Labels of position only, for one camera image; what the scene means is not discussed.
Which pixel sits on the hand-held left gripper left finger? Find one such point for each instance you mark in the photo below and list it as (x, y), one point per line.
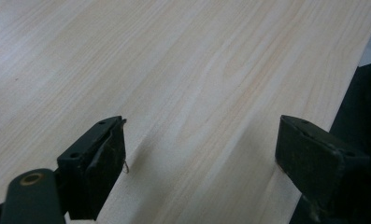
(91, 165)

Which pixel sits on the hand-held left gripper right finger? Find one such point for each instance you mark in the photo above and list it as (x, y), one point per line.
(311, 155)

